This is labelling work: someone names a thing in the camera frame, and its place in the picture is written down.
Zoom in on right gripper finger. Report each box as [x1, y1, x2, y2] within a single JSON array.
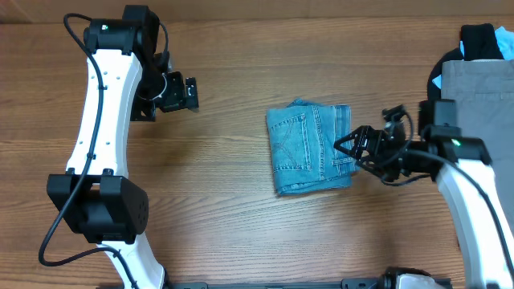
[[356, 158, 386, 179], [333, 125, 372, 161]]

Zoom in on light blue denim jeans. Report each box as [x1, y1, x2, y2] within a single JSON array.
[[266, 99, 359, 196]]

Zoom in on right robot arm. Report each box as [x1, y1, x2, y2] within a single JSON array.
[[334, 99, 513, 288]]

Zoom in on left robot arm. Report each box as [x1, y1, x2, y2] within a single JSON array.
[[47, 5, 199, 288]]

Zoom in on grey folded trousers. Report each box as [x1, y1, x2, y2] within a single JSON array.
[[441, 59, 513, 226]]

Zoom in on black garment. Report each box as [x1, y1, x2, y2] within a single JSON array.
[[426, 23, 504, 100]]

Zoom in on light blue garment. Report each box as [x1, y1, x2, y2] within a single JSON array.
[[431, 26, 514, 90]]

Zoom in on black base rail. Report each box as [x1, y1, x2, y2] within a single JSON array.
[[96, 276, 455, 289]]

